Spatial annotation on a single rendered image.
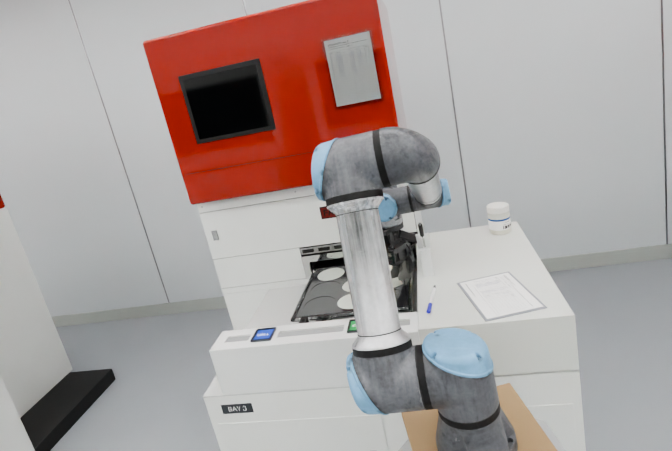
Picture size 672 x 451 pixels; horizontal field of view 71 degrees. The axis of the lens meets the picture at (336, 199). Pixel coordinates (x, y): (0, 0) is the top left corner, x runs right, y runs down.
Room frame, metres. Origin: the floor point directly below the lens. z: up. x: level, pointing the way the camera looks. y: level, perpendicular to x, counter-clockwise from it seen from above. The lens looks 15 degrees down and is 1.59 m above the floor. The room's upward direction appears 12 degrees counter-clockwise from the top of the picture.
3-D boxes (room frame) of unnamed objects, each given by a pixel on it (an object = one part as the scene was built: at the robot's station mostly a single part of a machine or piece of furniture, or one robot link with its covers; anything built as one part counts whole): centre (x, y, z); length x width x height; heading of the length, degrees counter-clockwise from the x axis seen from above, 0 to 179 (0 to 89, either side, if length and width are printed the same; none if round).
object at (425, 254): (1.28, -0.22, 1.03); 0.06 x 0.04 x 0.13; 168
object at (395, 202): (1.25, -0.14, 1.21); 0.11 x 0.11 x 0.08; 77
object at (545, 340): (1.26, -0.36, 0.89); 0.62 x 0.35 x 0.14; 168
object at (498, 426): (0.74, -0.16, 0.90); 0.15 x 0.15 x 0.10
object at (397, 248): (1.35, -0.14, 1.05); 0.09 x 0.08 x 0.12; 131
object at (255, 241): (1.70, 0.13, 1.02); 0.81 x 0.03 x 0.40; 78
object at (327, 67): (2.00, 0.07, 1.52); 0.81 x 0.75 x 0.60; 78
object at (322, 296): (1.44, -0.01, 0.90); 0.34 x 0.34 x 0.01; 78
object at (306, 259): (1.65, -0.04, 0.89); 0.44 x 0.02 x 0.10; 78
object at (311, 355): (1.10, 0.13, 0.89); 0.55 x 0.09 x 0.14; 78
